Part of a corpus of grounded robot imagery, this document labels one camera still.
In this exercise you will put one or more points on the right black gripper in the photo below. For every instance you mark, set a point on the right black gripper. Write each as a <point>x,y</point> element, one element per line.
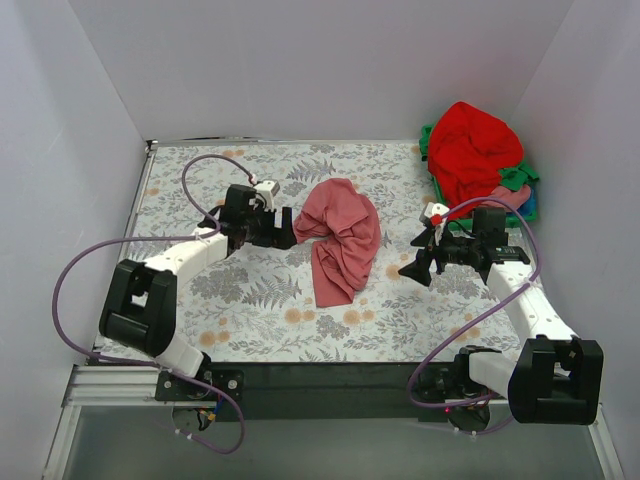
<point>433,254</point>

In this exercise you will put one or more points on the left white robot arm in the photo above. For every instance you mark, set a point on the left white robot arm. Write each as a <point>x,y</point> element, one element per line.
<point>140,310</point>

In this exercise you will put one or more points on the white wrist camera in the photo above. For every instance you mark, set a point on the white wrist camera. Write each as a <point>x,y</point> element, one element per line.
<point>265,192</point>
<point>433,214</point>

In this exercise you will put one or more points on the pink t shirt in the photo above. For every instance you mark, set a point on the pink t shirt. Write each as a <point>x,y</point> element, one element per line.
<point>515,198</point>
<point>345,229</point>

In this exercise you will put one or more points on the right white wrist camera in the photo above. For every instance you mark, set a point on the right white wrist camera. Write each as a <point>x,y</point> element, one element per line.
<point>433,214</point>

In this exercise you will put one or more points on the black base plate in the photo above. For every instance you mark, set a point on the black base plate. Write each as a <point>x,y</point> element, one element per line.
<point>294,391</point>

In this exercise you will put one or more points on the blue t shirt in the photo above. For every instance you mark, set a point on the blue t shirt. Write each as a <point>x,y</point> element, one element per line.
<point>529,207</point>

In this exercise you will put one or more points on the red t shirt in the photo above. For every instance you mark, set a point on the red t shirt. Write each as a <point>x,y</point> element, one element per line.
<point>467,149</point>

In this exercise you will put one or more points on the green t shirt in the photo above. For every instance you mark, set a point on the green t shirt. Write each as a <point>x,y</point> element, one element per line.
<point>514,178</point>

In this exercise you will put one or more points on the green plastic basket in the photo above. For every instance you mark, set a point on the green plastic basket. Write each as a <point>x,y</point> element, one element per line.
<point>464,223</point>

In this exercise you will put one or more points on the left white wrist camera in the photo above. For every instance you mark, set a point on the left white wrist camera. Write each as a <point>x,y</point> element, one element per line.
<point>265,192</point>

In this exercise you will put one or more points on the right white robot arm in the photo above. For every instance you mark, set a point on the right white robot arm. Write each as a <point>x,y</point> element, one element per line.
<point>539,329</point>

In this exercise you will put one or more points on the aluminium frame rail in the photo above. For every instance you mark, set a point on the aluminium frame rail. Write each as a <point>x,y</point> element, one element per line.
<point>115,385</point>

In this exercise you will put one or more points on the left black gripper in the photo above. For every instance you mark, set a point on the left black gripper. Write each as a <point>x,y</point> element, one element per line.
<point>273,228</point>

